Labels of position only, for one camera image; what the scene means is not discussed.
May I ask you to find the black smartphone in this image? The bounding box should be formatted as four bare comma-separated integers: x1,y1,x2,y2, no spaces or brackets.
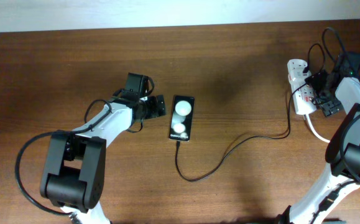
168,95,195,142

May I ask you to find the black charger cable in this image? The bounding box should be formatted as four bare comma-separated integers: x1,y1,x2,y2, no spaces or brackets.
175,42,326,182

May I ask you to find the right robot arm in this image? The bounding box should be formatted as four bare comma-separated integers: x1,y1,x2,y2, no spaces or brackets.
275,52,360,223

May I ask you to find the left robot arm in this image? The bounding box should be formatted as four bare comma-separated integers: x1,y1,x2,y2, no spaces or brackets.
40,73,165,223

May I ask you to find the white power strip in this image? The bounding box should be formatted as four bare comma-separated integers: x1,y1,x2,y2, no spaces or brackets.
287,59,316,115

